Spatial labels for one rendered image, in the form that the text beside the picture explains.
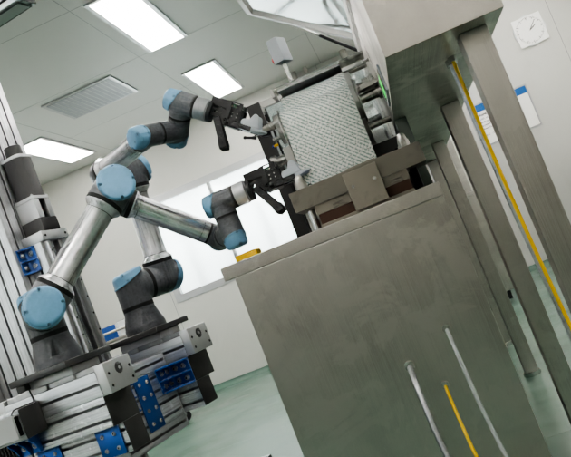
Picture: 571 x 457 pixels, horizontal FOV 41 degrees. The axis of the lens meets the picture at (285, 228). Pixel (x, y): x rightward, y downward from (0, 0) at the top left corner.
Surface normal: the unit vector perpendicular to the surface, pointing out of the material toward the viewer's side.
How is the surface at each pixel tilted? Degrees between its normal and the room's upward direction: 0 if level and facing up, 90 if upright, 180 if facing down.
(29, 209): 90
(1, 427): 90
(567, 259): 90
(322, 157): 90
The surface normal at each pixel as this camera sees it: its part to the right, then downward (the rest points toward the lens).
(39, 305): 0.27, -0.08
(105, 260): -0.16, 0.00
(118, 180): 0.39, -0.31
